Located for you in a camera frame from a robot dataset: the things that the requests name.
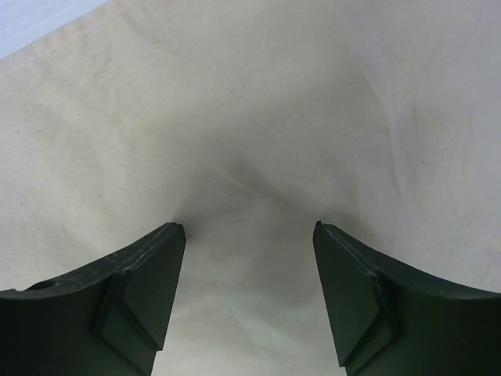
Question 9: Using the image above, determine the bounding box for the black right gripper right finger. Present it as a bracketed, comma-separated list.
[313, 222, 500, 375]

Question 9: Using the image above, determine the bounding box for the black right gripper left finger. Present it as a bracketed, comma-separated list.
[1, 222, 186, 375]

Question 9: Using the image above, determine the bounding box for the beige cloth wrap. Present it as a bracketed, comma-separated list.
[1, 1, 500, 375]

